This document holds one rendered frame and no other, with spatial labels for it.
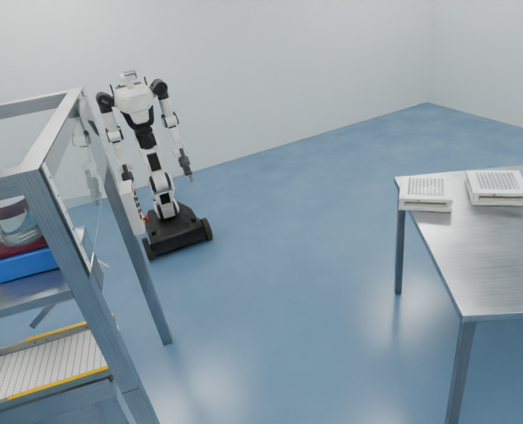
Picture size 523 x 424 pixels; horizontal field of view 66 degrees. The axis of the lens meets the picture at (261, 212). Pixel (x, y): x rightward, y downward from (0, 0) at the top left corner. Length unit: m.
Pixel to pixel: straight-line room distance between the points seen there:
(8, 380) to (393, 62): 5.52
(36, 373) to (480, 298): 1.65
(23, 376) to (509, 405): 2.18
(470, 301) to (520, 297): 0.17
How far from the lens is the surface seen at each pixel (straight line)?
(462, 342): 1.76
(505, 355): 2.71
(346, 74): 5.69
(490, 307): 1.68
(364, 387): 2.44
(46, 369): 1.79
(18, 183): 1.16
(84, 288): 1.30
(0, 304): 1.40
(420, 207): 2.15
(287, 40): 5.21
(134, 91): 3.30
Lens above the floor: 1.97
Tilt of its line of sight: 30 degrees down
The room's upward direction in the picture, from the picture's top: 9 degrees counter-clockwise
